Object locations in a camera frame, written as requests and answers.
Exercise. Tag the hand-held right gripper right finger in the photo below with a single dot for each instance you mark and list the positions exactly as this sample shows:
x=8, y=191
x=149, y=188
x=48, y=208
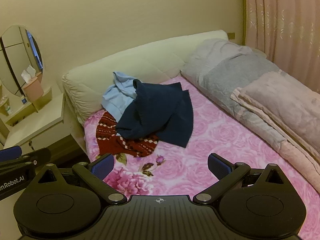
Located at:
x=220, y=167

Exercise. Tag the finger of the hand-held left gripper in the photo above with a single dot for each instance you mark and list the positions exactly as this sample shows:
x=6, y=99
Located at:
x=10, y=153
x=37, y=156

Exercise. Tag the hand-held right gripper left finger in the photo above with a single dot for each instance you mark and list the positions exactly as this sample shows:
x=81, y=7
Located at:
x=103, y=167

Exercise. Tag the navy knit garment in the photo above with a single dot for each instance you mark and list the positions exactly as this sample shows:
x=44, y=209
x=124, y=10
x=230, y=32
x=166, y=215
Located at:
x=183, y=125

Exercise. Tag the navy ribbed turtleneck sweater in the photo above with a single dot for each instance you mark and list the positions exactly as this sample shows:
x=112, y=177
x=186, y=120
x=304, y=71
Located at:
x=142, y=115

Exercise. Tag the pink floral blanket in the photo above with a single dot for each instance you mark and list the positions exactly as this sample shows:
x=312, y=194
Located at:
x=220, y=140

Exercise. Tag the red patterned knit sweater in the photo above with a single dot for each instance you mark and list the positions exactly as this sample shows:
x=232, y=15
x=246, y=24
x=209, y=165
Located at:
x=110, y=140

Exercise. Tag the white dressing table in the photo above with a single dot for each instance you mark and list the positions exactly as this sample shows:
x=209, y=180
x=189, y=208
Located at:
x=37, y=120

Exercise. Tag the small white green container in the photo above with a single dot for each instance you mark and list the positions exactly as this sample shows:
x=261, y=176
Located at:
x=6, y=108

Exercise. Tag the small blue box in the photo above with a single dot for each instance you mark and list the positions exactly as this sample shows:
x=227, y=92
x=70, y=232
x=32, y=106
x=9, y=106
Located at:
x=24, y=101

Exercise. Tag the pink tissue box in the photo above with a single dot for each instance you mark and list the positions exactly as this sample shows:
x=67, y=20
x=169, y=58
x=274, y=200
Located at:
x=33, y=91

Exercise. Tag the light blue garment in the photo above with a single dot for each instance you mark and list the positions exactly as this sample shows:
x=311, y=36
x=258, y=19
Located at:
x=115, y=100

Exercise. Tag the pink fuzzy folded blanket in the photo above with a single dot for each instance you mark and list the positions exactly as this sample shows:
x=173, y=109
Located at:
x=275, y=97

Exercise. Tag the grey and pink quilt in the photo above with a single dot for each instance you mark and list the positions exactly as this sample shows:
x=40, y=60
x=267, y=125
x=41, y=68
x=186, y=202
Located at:
x=220, y=75

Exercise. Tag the oval mirror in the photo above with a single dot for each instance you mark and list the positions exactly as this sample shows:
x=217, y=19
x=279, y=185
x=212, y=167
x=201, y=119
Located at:
x=15, y=55

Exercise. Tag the cream padded headboard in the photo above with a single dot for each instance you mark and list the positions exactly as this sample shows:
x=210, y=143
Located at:
x=150, y=55

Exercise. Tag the pink curtain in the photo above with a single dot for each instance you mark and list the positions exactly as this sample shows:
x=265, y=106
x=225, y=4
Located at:
x=282, y=25

